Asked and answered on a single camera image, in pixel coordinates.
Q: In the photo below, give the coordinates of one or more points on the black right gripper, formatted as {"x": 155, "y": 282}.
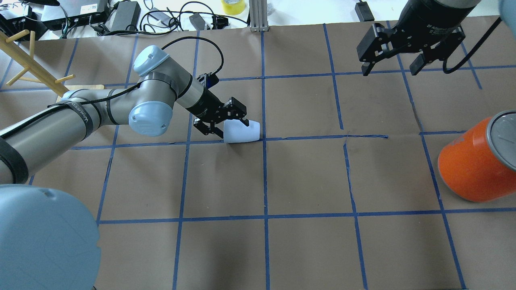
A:
{"x": 428, "y": 21}

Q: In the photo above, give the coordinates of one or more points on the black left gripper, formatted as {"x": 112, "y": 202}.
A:
{"x": 204, "y": 104}

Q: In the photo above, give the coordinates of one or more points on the light blue plastic cup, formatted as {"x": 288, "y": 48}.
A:
{"x": 235, "y": 131}

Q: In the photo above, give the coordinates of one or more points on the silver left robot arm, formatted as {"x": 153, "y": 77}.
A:
{"x": 49, "y": 239}

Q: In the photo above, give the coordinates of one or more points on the black power adapter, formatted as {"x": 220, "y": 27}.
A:
{"x": 363, "y": 11}

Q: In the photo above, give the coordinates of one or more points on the yellow tape roll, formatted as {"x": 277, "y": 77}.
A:
{"x": 233, "y": 7}

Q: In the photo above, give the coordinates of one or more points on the large orange can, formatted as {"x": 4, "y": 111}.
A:
{"x": 479, "y": 166}

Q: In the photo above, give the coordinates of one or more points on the black power brick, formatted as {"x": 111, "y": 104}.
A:
{"x": 126, "y": 16}

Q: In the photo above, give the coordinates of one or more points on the wooden mug tree stand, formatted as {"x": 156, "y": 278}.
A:
{"x": 32, "y": 70}

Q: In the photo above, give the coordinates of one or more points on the aluminium frame post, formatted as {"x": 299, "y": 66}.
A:
{"x": 258, "y": 15}

